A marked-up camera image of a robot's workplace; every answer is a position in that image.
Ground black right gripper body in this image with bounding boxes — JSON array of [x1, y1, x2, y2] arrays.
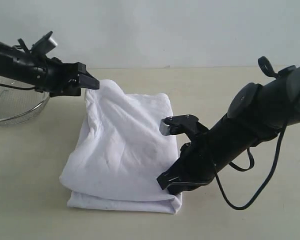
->
[[174, 134, 220, 183]]

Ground white t-shirt with red print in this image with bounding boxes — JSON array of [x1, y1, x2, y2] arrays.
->
[[59, 79, 183, 214]]

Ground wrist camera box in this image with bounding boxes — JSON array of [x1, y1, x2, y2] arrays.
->
[[17, 30, 58, 56], [159, 114, 209, 142]]

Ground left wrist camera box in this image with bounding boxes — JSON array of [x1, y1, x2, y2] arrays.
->
[[17, 30, 58, 56]]

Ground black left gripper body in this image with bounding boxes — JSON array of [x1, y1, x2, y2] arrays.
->
[[29, 56, 81, 97]]

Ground metal wire mesh basket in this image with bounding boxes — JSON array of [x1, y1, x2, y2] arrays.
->
[[0, 76, 50, 126]]

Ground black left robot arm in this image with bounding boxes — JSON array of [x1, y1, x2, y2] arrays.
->
[[0, 39, 100, 98]]

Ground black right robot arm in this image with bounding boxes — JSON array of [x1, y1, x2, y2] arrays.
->
[[157, 57, 300, 195]]

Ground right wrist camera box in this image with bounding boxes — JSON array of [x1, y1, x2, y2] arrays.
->
[[159, 114, 209, 142]]

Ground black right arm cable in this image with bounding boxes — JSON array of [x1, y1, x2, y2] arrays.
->
[[212, 56, 300, 210]]

